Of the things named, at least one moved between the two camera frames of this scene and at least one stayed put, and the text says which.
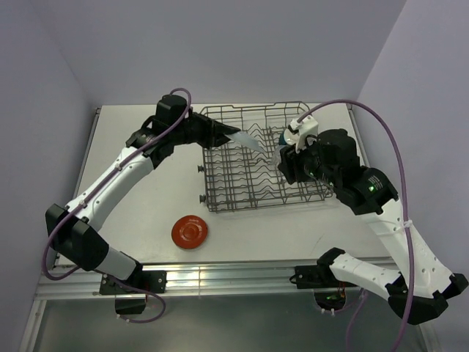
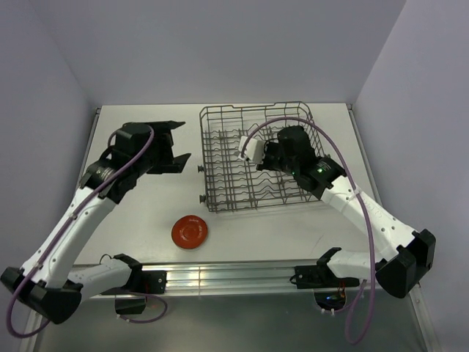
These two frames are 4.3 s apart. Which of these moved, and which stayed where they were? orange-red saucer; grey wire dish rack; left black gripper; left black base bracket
Moved: left black gripper
Stayed: orange-red saucer; left black base bracket; grey wire dish rack
